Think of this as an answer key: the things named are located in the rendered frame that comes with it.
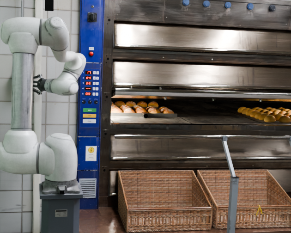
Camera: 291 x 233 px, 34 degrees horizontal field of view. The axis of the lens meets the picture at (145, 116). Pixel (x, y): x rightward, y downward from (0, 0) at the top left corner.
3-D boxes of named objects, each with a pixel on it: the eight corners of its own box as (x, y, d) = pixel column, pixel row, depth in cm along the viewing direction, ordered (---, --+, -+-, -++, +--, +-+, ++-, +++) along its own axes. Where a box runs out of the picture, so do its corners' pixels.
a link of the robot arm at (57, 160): (76, 182, 230) (77, 137, 227) (38, 181, 228) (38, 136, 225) (77, 173, 246) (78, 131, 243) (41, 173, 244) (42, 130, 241)
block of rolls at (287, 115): (235, 112, 431) (236, 106, 430) (284, 113, 441) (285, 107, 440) (266, 122, 372) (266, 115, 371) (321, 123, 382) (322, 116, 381)
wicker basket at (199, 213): (115, 207, 341) (116, 169, 337) (191, 205, 351) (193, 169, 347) (125, 233, 293) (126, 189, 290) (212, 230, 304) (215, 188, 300)
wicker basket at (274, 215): (193, 205, 352) (195, 168, 349) (264, 204, 363) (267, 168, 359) (215, 230, 305) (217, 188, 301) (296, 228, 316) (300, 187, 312)
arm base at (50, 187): (42, 197, 223) (42, 185, 222) (41, 183, 244) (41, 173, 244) (81, 196, 227) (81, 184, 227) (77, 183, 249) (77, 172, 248)
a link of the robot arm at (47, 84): (50, 94, 286) (43, 93, 289) (60, 93, 294) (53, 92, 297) (50, 78, 285) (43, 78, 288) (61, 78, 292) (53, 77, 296)
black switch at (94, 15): (87, 21, 316) (87, 4, 314) (96, 22, 317) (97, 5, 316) (87, 21, 312) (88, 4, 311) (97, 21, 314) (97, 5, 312)
